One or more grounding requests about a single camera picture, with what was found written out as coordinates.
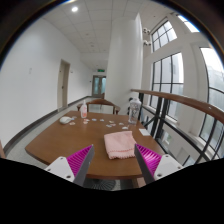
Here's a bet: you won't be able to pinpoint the wooden handrail with black posts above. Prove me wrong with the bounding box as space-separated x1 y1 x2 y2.
130 88 224 165

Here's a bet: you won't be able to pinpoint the wide curved glass window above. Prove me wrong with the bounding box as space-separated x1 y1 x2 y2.
199 46 224 158

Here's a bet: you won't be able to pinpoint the beige side door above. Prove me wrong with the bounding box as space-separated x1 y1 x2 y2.
56 58 72 110

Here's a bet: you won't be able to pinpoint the glazed double door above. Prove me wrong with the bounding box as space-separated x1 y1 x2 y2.
91 74 107 99

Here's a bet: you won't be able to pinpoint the arched black-framed window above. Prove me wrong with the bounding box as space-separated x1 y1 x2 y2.
151 19 179 53

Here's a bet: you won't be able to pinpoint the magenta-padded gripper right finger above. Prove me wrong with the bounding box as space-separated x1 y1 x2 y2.
133 143 185 185

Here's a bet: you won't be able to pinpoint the pink towel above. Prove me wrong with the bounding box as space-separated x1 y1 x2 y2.
103 130 138 160

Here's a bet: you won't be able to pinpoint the white crumpled cloth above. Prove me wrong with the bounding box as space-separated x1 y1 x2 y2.
58 115 73 126

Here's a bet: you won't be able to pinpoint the white security cameras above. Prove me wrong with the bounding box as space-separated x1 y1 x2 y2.
142 27 152 46

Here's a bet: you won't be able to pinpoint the black round table base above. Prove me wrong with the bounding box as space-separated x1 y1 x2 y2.
83 178 118 192

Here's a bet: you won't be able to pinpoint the tall black-framed window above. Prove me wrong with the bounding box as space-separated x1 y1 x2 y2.
150 51 185 121

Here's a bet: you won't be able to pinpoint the clear plastic drink bottle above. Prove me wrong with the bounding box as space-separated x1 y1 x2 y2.
127 97 143 126

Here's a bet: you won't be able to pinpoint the white paper sheet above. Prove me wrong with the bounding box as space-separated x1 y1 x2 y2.
138 128 152 137

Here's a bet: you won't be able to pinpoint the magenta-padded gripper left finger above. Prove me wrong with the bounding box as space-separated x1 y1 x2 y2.
44 144 96 188

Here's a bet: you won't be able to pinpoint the brown wooden chair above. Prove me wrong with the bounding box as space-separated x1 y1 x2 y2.
76 98 121 116

